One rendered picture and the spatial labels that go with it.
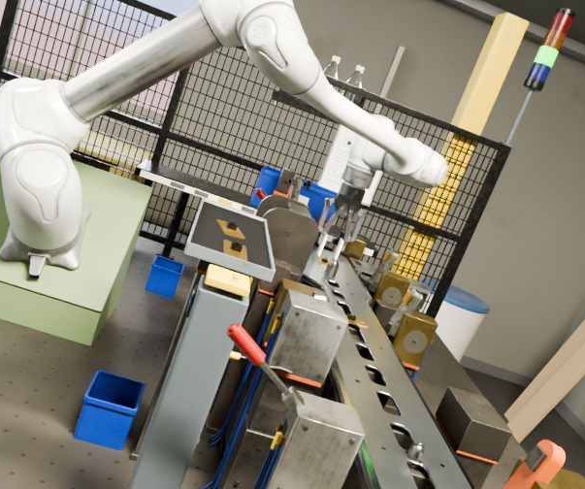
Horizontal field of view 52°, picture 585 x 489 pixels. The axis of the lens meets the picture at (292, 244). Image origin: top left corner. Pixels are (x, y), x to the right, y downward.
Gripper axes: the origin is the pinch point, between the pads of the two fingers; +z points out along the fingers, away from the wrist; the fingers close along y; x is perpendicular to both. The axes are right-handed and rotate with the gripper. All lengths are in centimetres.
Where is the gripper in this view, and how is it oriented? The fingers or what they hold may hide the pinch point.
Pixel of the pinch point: (329, 247)
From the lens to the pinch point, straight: 182.2
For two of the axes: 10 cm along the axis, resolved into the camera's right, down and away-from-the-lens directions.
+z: -3.5, 9.1, 2.1
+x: -0.8, -2.5, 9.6
